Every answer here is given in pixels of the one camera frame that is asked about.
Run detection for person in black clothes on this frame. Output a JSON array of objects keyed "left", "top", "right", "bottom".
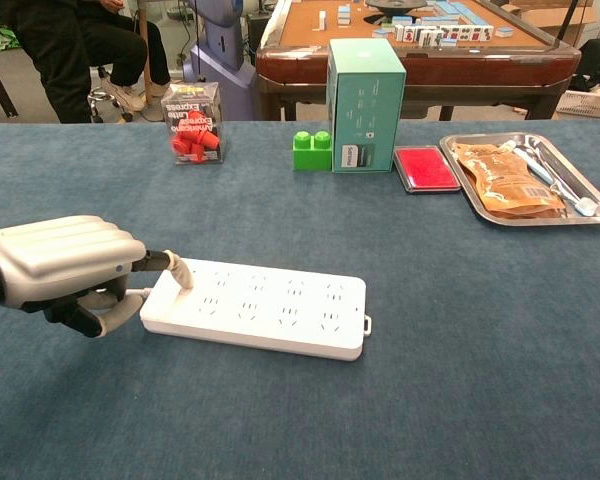
[{"left": 0, "top": 0, "right": 172, "bottom": 125}]

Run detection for clear box of red capsules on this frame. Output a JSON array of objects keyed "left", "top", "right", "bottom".
[{"left": 160, "top": 82, "right": 228, "bottom": 167}]

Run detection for white power strip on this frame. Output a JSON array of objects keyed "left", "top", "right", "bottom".
[{"left": 139, "top": 257, "right": 374, "bottom": 363}]

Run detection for metal tray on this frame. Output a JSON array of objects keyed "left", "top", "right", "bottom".
[{"left": 438, "top": 131, "right": 600, "bottom": 228}]

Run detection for brown foil pouch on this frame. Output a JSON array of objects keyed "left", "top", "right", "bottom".
[{"left": 451, "top": 140, "right": 568, "bottom": 219}]

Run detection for white plastic basket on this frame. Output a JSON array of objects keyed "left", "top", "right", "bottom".
[{"left": 554, "top": 89, "right": 600, "bottom": 120}]

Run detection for green toy brick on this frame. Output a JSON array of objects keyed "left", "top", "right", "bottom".
[{"left": 292, "top": 130, "right": 334, "bottom": 173}]

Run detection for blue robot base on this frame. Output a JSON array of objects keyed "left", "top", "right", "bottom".
[{"left": 188, "top": 0, "right": 262, "bottom": 122}]

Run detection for brown mahjong table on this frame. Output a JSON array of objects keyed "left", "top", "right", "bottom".
[{"left": 255, "top": 0, "right": 583, "bottom": 122}]

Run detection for blue white toothbrush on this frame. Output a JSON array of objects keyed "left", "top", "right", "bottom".
[{"left": 498, "top": 139, "right": 600, "bottom": 217}]

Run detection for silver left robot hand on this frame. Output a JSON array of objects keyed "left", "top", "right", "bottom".
[{"left": 0, "top": 214, "right": 196, "bottom": 339}]

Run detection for teal cardboard box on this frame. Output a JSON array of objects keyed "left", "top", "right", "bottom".
[{"left": 325, "top": 38, "right": 408, "bottom": 175}]

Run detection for row of mahjong tiles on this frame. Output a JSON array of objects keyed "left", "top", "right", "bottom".
[{"left": 392, "top": 21, "right": 496, "bottom": 49}]

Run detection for black bag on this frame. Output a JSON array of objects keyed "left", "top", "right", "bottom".
[{"left": 573, "top": 38, "right": 600, "bottom": 92}]

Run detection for metal stool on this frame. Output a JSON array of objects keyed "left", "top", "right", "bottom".
[{"left": 86, "top": 63, "right": 135, "bottom": 124}]

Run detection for red ink pad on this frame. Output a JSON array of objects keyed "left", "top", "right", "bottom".
[{"left": 392, "top": 144, "right": 462, "bottom": 195}]

